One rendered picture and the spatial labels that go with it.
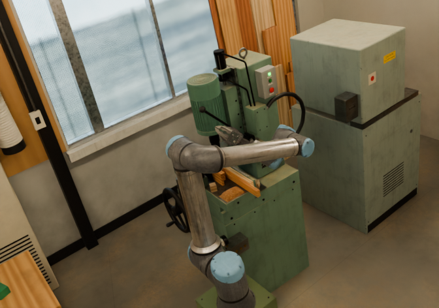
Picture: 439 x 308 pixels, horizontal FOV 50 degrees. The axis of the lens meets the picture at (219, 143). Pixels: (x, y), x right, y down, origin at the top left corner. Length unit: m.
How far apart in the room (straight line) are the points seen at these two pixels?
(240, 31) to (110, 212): 1.88
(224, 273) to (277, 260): 1.03
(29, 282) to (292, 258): 1.66
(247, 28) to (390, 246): 2.12
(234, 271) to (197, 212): 0.31
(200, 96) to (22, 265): 1.61
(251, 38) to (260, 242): 1.98
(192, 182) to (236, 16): 2.28
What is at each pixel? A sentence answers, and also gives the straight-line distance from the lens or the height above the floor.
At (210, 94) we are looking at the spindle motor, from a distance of 2.47.
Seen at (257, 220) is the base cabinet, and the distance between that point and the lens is 2.83.
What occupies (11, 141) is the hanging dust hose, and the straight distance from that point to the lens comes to 3.36.
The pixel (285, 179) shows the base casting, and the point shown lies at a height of 0.79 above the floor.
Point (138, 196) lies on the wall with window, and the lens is 4.12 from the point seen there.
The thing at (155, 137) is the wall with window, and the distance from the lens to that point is 4.00.
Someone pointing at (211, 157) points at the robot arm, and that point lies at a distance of 1.87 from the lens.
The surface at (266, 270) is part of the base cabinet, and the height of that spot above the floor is 0.21.
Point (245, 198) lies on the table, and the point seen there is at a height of 0.87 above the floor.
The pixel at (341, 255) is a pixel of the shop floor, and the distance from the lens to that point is 3.46.
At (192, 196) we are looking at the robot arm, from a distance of 2.07.
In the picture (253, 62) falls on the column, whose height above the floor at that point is 1.52.
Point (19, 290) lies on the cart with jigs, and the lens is 3.12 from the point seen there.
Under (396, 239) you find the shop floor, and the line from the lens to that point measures 3.60.
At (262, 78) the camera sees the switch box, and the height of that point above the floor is 1.44.
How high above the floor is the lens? 2.39
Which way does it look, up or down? 29 degrees down
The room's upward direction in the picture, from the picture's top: 12 degrees counter-clockwise
